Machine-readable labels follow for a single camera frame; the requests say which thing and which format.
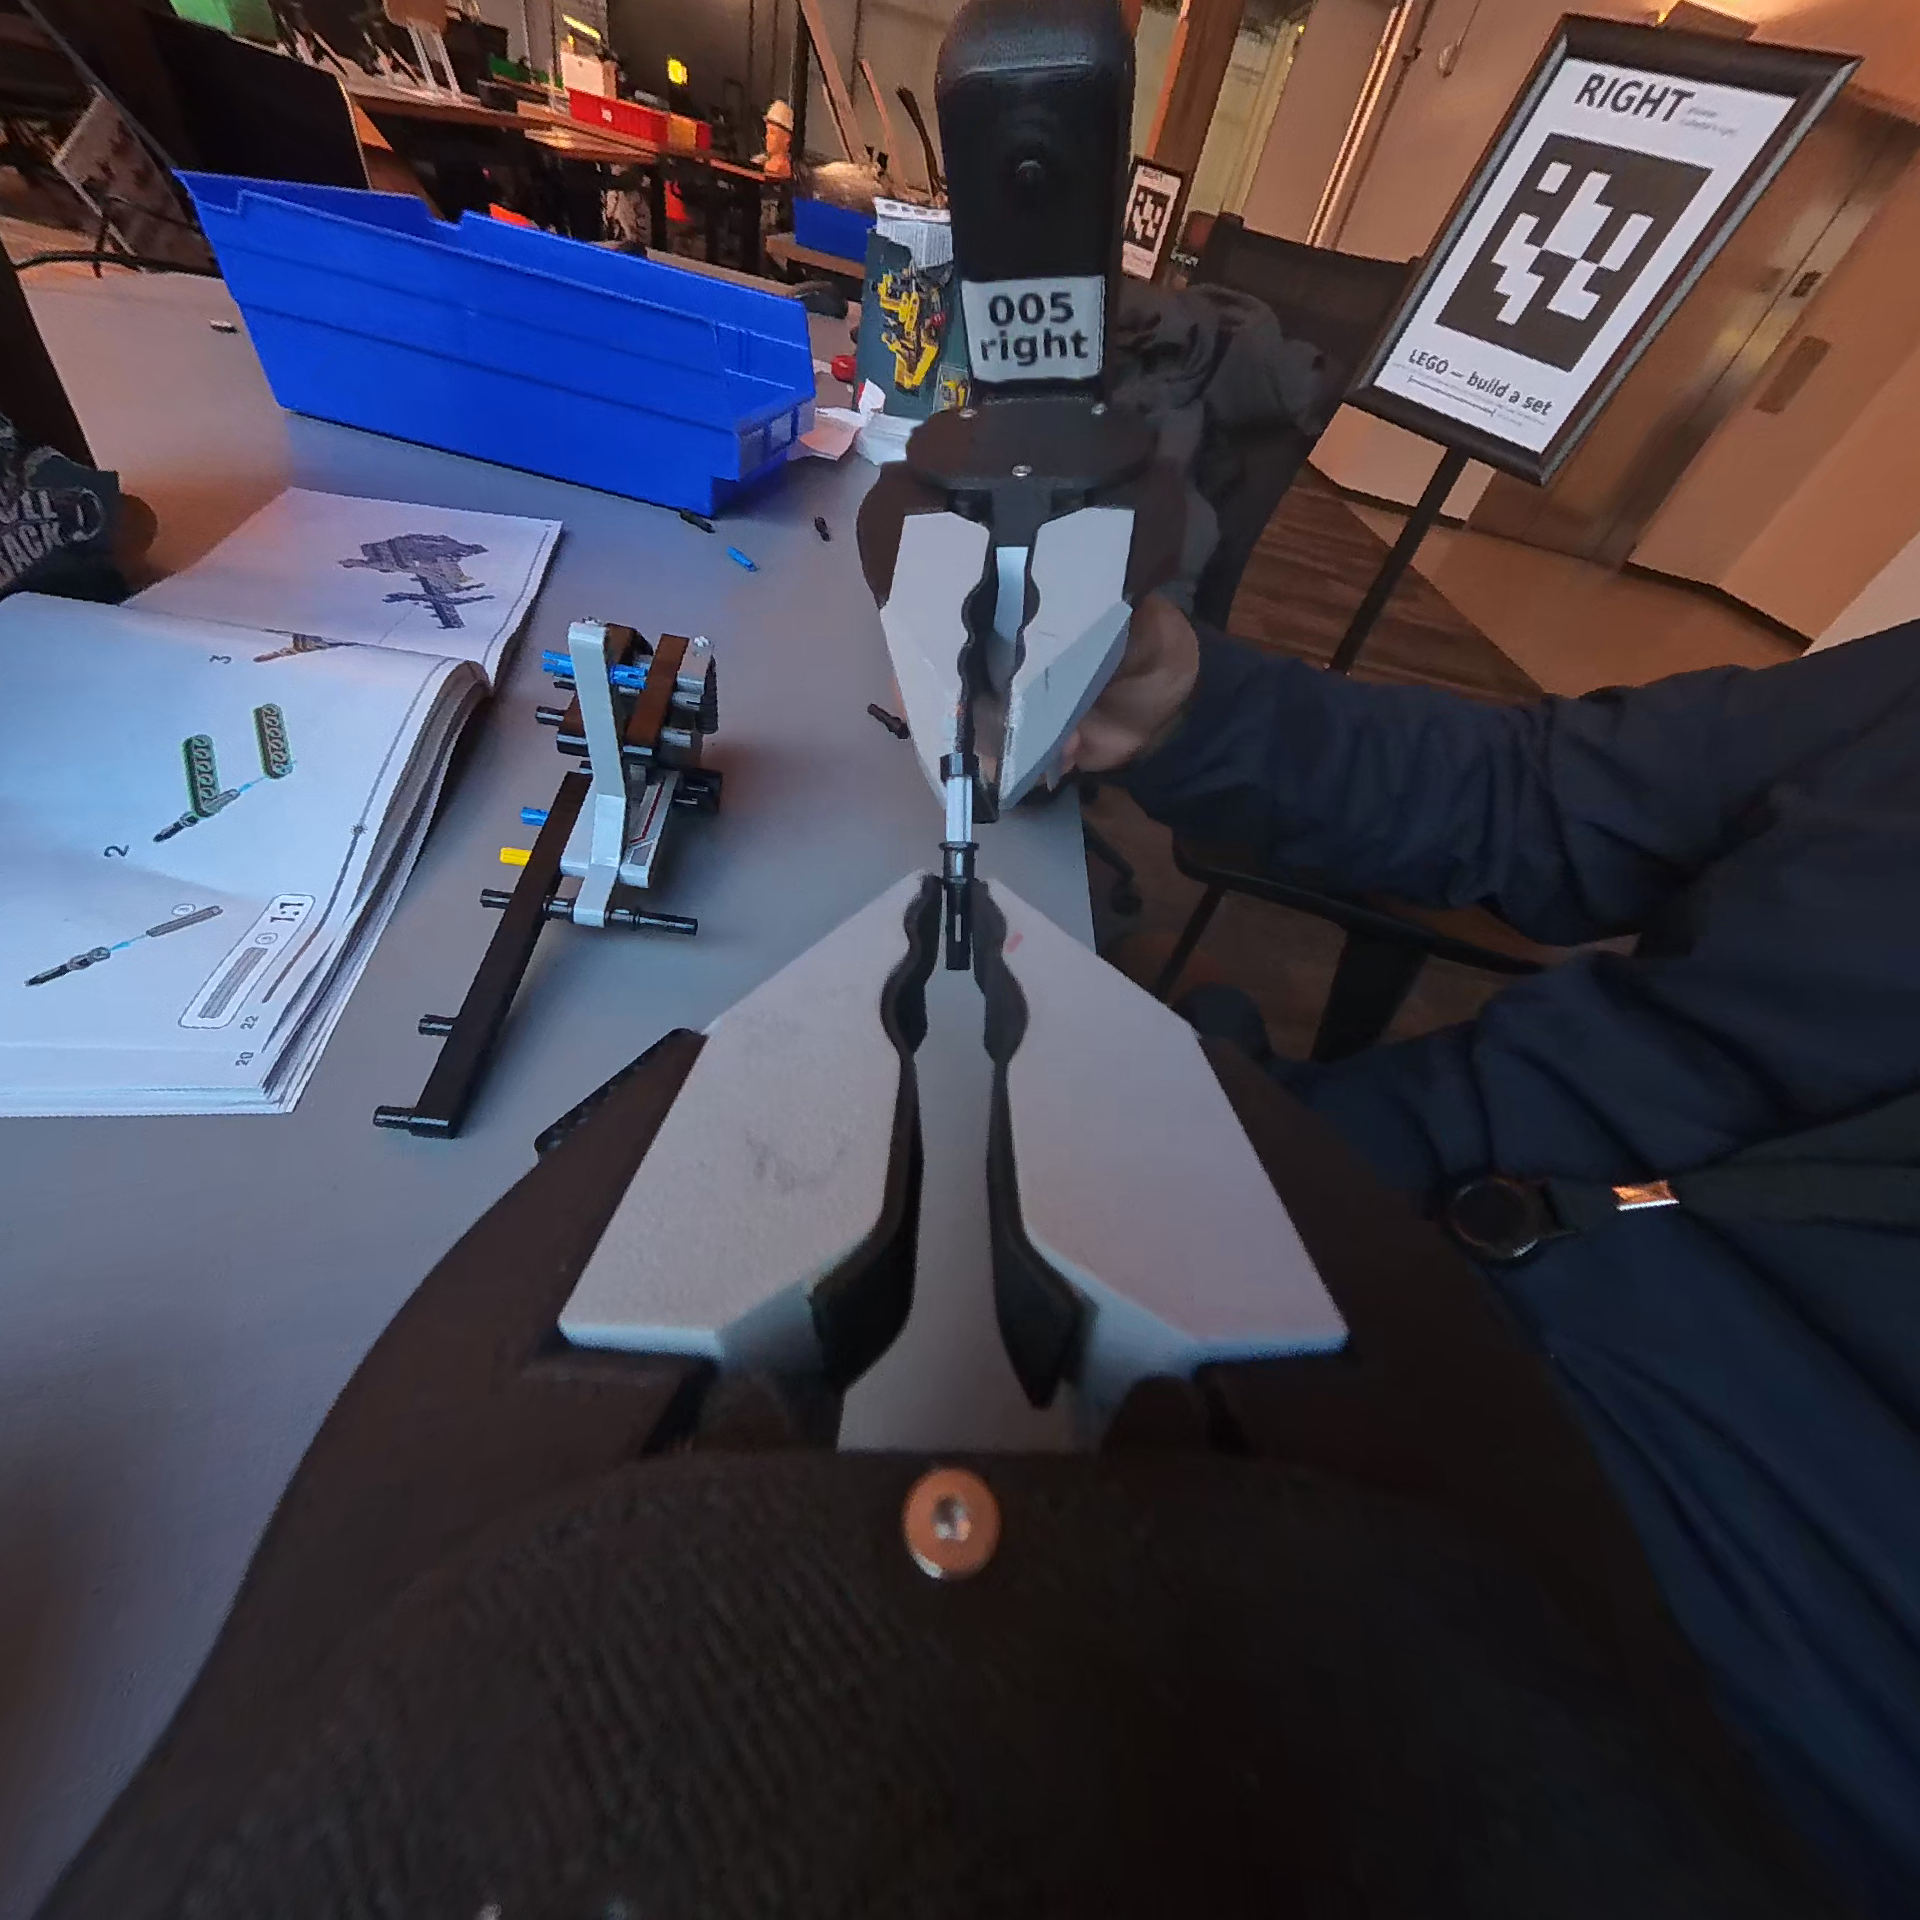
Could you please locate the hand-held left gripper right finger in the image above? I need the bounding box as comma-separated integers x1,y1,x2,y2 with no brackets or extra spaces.
969,881,1348,1413

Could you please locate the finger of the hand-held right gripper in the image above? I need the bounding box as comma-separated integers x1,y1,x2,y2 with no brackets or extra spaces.
983,507,1135,817
873,507,998,789

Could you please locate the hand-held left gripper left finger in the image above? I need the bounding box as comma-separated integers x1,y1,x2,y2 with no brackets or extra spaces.
558,871,924,1402

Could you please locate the lego vehicle chassis assembly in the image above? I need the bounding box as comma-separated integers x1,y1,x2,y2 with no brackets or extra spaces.
373,615,724,1144

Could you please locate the person's right forearm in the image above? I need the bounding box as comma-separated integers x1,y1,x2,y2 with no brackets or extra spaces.
1124,617,1920,993

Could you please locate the lego box with yellow vehicle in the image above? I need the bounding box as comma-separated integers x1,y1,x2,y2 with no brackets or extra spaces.
862,202,964,423

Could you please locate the lego instruction booklet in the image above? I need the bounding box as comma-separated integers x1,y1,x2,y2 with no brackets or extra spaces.
0,487,565,1121

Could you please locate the dark lego truck box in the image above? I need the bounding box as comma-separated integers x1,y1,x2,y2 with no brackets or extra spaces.
0,416,126,602

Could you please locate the person's right hand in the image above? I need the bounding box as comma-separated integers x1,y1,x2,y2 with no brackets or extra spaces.
1067,593,1203,781

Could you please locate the small marker sign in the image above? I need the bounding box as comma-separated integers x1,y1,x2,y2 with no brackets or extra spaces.
1123,153,1190,281

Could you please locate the white plastic bag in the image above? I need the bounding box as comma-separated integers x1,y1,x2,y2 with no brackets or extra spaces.
795,381,922,467

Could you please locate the dark jacket on chair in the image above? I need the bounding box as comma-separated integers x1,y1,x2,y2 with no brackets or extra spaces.
1113,285,1329,602

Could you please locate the red storage bin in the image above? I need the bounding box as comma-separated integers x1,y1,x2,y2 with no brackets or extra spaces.
566,87,714,153

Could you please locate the cluttered background workbench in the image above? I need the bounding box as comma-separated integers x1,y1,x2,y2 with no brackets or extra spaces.
346,76,788,280

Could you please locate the large blue plastic bin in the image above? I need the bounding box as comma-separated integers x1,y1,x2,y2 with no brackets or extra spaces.
177,170,819,519

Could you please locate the black framed marker sign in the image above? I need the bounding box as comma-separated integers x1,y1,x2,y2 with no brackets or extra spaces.
1329,16,1862,677

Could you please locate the person's dark jacket torso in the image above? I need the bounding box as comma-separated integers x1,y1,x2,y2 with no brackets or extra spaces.
1170,840,1920,1920

